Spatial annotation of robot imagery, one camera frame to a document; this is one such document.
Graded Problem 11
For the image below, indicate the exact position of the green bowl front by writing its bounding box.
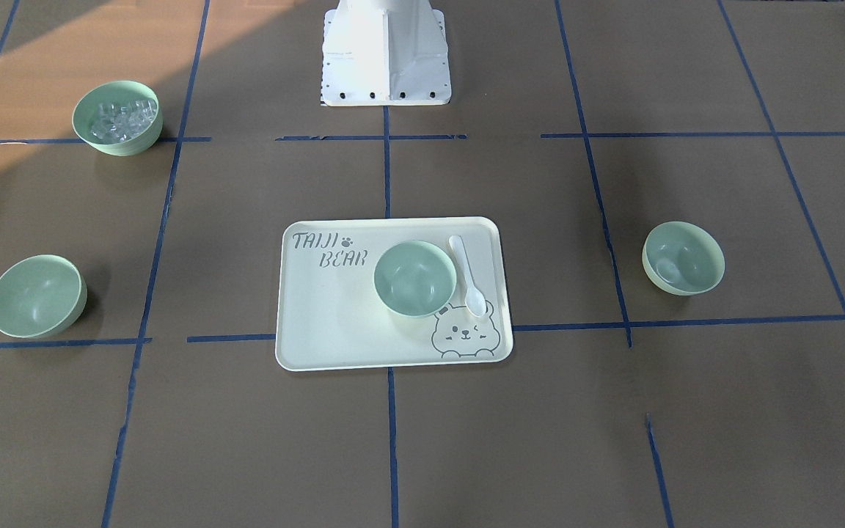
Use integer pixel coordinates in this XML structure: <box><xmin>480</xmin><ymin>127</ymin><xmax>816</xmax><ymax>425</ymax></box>
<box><xmin>641</xmin><ymin>221</ymin><xmax>725</xmax><ymax>296</ymax></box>
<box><xmin>0</xmin><ymin>254</ymin><xmax>88</xmax><ymax>339</ymax></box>

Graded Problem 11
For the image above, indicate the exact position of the green bowl on tray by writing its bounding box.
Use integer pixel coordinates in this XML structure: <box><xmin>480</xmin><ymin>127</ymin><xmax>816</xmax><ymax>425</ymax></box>
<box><xmin>373</xmin><ymin>240</ymin><xmax>458</xmax><ymax>318</ymax></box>

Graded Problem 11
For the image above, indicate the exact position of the white plastic spoon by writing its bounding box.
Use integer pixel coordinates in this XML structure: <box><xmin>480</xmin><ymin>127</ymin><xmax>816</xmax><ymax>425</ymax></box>
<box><xmin>448</xmin><ymin>235</ymin><xmax>489</xmax><ymax>320</ymax></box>

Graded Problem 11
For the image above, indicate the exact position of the green bowl with ice cubes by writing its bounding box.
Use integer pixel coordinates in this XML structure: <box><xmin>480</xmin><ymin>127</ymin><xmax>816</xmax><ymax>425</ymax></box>
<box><xmin>73</xmin><ymin>80</ymin><xmax>164</xmax><ymax>157</ymax></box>

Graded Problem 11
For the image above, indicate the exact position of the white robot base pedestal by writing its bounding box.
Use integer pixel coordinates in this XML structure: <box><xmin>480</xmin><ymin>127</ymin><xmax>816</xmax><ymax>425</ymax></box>
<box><xmin>320</xmin><ymin>1</ymin><xmax>453</xmax><ymax>107</ymax></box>

